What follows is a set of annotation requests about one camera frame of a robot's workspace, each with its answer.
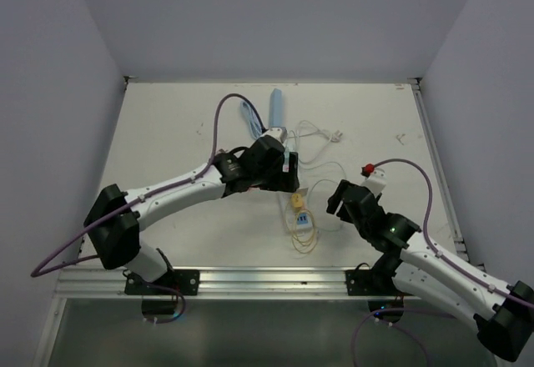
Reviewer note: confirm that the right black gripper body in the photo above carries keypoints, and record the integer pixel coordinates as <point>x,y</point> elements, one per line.
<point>344,215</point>

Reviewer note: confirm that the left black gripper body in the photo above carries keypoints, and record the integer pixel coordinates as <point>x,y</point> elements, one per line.
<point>274,178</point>

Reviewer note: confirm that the teal charger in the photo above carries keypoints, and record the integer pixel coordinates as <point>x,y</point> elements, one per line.
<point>287,164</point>

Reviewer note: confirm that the yellow USB charger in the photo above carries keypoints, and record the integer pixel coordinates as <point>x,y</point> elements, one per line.
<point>297,202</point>

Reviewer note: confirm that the white power strip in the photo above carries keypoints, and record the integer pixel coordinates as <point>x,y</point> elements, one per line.
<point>295,222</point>

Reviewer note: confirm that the blue power strip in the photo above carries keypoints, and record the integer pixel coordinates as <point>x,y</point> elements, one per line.
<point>277,109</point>

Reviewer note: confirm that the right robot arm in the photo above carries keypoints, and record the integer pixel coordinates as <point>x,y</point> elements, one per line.
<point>500,313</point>

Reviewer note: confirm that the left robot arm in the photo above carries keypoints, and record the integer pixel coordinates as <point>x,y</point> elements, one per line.
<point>118,217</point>

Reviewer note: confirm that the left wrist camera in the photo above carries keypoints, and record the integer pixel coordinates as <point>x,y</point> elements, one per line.
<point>278,133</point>

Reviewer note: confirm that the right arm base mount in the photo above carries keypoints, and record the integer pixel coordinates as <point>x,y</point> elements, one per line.
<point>375,281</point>

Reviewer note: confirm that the aluminium rail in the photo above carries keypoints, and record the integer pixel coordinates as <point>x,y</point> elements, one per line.
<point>306,283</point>

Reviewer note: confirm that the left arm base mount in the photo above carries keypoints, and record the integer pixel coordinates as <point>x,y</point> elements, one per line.
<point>167,281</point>

